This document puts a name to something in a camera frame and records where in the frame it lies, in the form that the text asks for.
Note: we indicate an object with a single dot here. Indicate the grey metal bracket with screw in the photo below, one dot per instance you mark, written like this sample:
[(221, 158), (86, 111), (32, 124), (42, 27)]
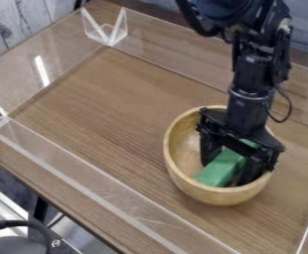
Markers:
[(59, 244)]

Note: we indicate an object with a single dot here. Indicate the green rectangular block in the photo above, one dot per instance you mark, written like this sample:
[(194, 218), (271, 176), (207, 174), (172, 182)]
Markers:
[(221, 169)]

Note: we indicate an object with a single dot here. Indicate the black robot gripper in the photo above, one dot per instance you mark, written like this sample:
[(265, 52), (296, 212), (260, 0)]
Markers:
[(239, 128)]

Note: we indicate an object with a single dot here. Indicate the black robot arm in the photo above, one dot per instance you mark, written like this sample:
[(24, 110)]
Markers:
[(256, 27)]

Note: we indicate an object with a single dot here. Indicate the black table leg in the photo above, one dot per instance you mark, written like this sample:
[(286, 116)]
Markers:
[(40, 210)]

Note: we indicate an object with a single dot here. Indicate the clear acrylic tray enclosure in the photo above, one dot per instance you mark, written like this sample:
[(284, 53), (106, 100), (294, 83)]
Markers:
[(90, 92)]

